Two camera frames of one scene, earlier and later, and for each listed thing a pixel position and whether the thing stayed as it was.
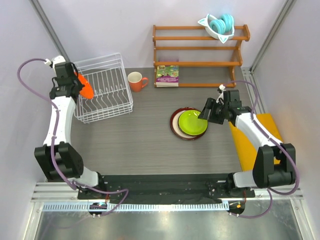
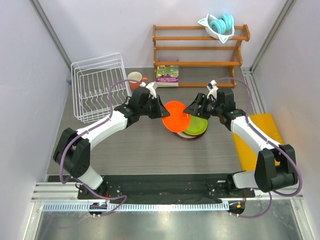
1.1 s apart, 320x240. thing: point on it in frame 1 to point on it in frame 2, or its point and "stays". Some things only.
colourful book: (167, 76) stays
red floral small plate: (187, 134) to (185, 135)
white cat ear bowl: (205, 22) stays
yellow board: (245, 147) stays
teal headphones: (223, 25) stays
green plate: (190, 124) stays
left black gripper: (80, 86) to (160, 111)
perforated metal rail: (139, 207) stays
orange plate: (87, 92) to (178, 121)
